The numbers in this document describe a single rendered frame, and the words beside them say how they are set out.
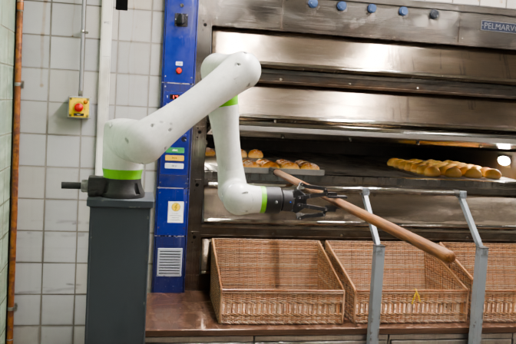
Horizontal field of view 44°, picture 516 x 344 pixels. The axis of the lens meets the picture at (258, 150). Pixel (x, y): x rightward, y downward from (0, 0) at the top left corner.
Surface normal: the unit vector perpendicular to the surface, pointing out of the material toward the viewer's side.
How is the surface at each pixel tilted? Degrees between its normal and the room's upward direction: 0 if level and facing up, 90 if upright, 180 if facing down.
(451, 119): 70
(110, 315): 90
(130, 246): 90
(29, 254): 90
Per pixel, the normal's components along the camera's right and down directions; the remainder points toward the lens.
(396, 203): 0.19, -0.26
